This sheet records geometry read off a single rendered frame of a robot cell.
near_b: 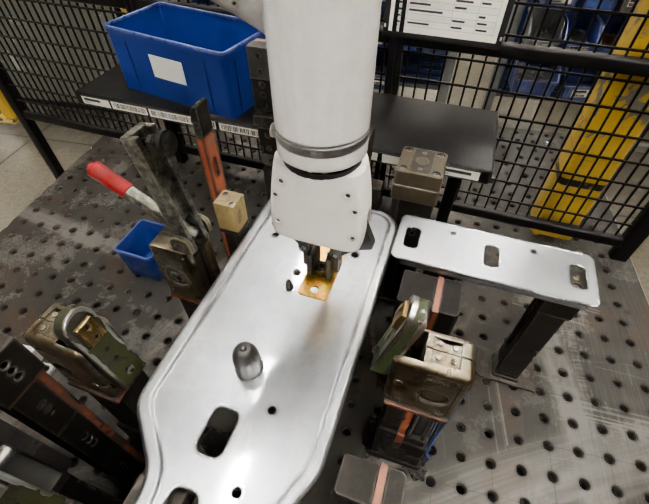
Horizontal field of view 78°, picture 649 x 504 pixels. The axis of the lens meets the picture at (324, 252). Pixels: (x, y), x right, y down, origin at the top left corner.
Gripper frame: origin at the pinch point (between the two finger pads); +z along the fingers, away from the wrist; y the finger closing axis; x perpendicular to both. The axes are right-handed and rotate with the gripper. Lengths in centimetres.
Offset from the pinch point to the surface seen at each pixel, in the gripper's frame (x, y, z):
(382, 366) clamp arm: -7.4, 10.1, 7.8
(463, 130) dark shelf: 44.3, 13.7, 5.0
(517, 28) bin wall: 208, 32, 37
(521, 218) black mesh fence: 55, 34, 32
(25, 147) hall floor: 116, -241, 108
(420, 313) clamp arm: -6.5, 12.5, -3.5
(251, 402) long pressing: -16.4, -2.9, 8.0
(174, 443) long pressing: -23.0, -8.7, 8.0
